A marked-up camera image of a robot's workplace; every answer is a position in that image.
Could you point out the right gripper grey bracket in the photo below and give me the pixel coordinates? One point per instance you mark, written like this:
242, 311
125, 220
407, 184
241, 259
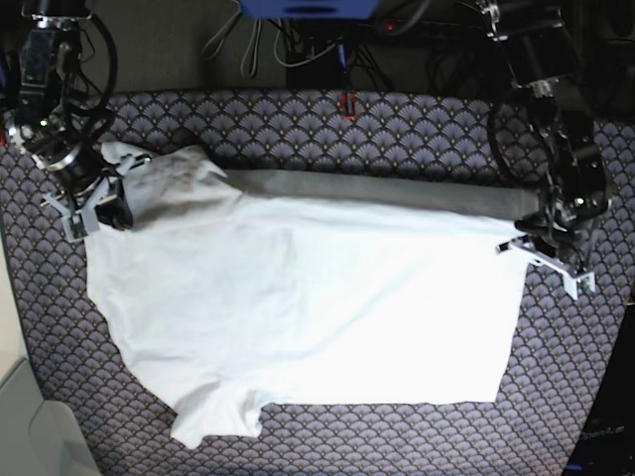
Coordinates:
102, 202

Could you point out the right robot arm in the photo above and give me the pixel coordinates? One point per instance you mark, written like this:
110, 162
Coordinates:
52, 112

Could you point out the black stand with OpenArm label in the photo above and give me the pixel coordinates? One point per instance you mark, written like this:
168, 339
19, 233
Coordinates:
606, 444

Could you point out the white T-shirt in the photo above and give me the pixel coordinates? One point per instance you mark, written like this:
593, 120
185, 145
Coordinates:
222, 300

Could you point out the red table clamp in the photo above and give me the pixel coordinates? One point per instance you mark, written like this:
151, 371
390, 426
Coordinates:
348, 105

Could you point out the left gripper grey bracket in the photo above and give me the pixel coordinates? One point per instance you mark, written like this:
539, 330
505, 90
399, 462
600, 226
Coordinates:
567, 252

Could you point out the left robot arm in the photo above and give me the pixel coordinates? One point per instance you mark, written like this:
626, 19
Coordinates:
574, 192

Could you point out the white power strip red switch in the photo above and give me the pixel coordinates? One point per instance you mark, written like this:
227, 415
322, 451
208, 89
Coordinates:
392, 25

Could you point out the blue box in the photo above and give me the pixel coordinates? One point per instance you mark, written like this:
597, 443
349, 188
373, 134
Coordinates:
309, 9

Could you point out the grey plastic bin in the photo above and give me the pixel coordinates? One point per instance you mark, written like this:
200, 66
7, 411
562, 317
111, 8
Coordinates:
39, 436

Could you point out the fan patterned grey tablecloth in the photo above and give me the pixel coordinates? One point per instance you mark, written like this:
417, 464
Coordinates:
560, 351

